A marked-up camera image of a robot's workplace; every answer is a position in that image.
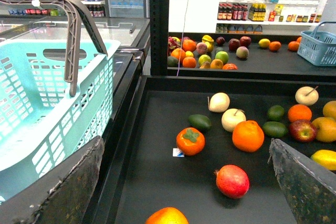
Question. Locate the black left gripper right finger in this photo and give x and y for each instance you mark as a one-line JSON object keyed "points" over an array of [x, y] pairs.
{"points": [[308, 187]]}

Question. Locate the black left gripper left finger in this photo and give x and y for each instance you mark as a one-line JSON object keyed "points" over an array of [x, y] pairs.
{"points": [[63, 194]]}

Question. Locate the light teal shopping basket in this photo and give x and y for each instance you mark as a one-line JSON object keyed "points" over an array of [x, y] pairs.
{"points": [[41, 124]]}

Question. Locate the grey basket handle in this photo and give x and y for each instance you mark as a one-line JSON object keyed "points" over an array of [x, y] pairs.
{"points": [[73, 47]]}

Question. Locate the far orange beside lemon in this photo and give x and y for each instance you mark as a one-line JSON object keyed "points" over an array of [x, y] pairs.
{"points": [[274, 46]]}

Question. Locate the far white product shelf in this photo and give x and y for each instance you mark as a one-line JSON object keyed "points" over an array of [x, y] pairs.
{"points": [[274, 16]]}

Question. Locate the yellow-orange apple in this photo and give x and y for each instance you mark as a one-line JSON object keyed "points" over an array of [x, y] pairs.
{"points": [[325, 129]]}

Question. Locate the green lime lower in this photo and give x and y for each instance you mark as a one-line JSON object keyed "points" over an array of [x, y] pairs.
{"points": [[274, 129]]}

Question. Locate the green lime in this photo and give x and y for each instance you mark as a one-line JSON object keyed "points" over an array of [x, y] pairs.
{"points": [[275, 113], [274, 129]]}

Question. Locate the red pomegranate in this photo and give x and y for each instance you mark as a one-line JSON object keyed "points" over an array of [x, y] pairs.
{"points": [[232, 181]]}

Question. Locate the small orange tangerine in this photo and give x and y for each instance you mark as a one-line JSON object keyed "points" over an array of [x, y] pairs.
{"points": [[299, 112]]}

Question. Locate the large orange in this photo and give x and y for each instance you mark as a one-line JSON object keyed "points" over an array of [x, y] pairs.
{"points": [[248, 136]]}

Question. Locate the golden pear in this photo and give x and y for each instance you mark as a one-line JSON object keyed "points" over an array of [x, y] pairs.
{"points": [[329, 109]]}

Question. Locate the green lime upper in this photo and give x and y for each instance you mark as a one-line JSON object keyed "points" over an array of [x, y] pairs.
{"points": [[275, 113]]}

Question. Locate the white pear with stem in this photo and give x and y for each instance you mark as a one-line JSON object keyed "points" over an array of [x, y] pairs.
{"points": [[307, 95]]}

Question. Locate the orange-yellow fruit at bottom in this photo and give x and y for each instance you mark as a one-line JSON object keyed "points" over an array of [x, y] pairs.
{"points": [[166, 216]]}

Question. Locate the white pear front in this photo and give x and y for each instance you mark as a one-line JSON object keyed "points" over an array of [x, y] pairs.
{"points": [[231, 118]]}

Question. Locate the small white price tag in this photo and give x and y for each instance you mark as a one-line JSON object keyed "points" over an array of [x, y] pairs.
{"points": [[177, 153]]}

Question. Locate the white onion-shaped pear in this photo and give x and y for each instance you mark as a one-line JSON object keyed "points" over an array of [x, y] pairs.
{"points": [[219, 102]]}

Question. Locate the dark green avocado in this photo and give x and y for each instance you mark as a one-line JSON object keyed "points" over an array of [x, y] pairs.
{"points": [[200, 122]]}

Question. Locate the orange persimmon with leaf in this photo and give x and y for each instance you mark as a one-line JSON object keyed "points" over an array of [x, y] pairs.
{"points": [[190, 141]]}

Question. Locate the blue shopping basket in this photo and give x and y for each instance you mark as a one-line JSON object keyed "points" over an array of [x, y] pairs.
{"points": [[318, 47]]}

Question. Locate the far orange near basket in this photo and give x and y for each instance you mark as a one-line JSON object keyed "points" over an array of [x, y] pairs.
{"points": [[293, 46]]}

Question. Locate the far peach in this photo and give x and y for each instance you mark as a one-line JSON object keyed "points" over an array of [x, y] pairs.
{"points": [[242, 52]]}

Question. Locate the far green apple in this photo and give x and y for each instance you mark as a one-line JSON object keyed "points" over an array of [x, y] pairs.
{"points": [[223, 56]]}

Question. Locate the far dark red apple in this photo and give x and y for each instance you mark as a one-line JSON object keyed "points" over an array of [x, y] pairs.
{"points": [[233, 44]]}

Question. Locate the black metal shelf frame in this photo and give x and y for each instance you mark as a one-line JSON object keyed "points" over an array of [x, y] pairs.
{"points": [[151, 178]]}

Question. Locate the white cable tie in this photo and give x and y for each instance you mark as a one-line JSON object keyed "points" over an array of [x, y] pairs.
{"points": [[36, 3]]}

